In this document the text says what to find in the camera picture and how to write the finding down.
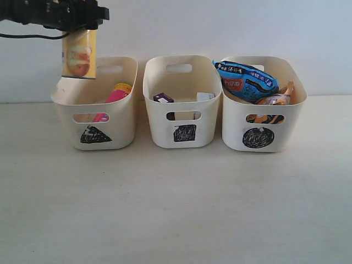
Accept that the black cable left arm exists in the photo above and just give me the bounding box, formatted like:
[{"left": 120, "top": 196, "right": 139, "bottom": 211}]
[{"left": 0, "top": 31, "right": 68, "bottom": 40}]

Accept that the cream bin square mark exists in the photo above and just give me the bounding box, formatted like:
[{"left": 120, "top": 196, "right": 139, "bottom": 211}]
[{"left": 142, "top": 55, "right": 222, "bottom": 149}]

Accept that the white blue milk carton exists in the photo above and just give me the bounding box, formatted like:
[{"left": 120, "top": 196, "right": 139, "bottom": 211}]
[{"left": 194, "top": 92, "right": 215, "bottom": 120}]

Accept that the orange instant noodle bag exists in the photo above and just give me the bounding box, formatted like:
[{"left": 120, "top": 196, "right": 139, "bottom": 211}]
[{"left": 246, "top": 81, "right": 295, "bottom": 124}]

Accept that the purple drink carton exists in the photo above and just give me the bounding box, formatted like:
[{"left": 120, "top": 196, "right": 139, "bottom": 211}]
[{"left": 153, "top": 92, "right": 175, "bottom": 120}]

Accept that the blue instant noodle bag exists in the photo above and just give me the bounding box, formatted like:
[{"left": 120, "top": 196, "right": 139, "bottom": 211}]
[{"left": 212, "top": 60, "right": 279, "bottom": 103}]

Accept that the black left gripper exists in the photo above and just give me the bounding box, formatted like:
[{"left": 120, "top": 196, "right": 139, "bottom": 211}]
[{"left": 1, "top": 0, "right": 109, "bottom": 32}]

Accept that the yellow Lays chip can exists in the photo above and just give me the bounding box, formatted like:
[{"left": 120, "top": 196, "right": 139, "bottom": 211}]
[{"left": 62, "top": 30, "right": 97, "bottom": 79}]

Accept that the cream bin triangle mark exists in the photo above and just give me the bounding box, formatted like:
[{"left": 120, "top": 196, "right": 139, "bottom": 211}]
[{"left": 51, "top": 57, "right": 138, "bottom": 151}]

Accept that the pink Lays chip can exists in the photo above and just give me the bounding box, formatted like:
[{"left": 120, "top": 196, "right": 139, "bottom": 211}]
[{"left": 92, "top": 83, "right": 132, "bottom": 123}]

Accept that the cream bin circle mark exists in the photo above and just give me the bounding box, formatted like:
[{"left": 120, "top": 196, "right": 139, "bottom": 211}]
[{"left": 222, "top": 56, "right": 307, "bottom": 152}]

